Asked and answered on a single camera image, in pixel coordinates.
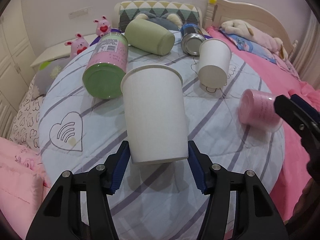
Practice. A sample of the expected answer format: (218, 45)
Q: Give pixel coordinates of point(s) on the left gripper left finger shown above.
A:
(59, 216)

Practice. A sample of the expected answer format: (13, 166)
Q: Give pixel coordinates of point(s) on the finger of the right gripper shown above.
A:
(312, 112)
(296, 118)

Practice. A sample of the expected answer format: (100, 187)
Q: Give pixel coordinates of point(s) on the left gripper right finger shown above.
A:
(256, 216)

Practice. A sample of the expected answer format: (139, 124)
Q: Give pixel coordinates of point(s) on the white paper cup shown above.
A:
(155, 116)
(213, 65)

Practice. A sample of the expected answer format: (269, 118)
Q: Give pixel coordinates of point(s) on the pink plastic cup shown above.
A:
(256, 109)

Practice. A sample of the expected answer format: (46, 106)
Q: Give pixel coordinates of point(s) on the green ceramic cup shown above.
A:
(149, 37)

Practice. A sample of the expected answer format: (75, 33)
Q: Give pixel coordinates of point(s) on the white curtain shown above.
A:
(306, 61)

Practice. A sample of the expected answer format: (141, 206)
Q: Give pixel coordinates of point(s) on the pink bed blanket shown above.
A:
(283, 83)

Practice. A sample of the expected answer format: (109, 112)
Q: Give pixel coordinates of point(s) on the pink quilt left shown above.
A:
(24, 185)

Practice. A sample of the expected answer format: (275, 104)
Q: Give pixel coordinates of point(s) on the blue cartoon pillow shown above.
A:
(244, 44)

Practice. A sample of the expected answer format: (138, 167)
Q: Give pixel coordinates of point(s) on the white pink dog plush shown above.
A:
(251, 33)

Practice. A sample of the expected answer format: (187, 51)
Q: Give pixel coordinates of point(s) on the heart pattern sheet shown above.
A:
(25, 127)

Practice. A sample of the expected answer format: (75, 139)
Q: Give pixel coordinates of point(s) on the cream wooden headboard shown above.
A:
(257, 16)

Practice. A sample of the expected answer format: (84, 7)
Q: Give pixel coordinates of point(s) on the blue metal can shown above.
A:
(191, 39)

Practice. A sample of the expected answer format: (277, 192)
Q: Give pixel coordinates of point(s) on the triangle pattern quilted cushion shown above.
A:
(125, 12)

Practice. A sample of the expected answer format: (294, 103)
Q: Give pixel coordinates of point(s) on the grey cat plush cushion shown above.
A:
(169, 21)

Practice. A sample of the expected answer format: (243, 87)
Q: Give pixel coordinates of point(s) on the grey flower cushion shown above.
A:
(44, 78)

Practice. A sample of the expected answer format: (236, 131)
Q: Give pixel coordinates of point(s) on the white wardrobe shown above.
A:
(17, 56)

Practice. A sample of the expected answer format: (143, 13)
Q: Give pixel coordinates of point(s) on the green pink labelled can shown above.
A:
(107, 66)

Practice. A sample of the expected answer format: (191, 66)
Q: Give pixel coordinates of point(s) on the white bedside table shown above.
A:
(54, 52)

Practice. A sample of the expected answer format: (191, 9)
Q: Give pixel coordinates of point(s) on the pink bunny plush lower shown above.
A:
(77, 46)

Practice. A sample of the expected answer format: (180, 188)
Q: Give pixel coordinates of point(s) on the pink bunny plush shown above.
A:
(103, 26)
(77, 46)

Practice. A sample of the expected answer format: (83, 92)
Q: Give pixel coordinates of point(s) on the pink bunny plush upper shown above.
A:
(103, 26)

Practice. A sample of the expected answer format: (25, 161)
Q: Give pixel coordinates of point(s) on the white wall socket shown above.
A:
(79, 12)

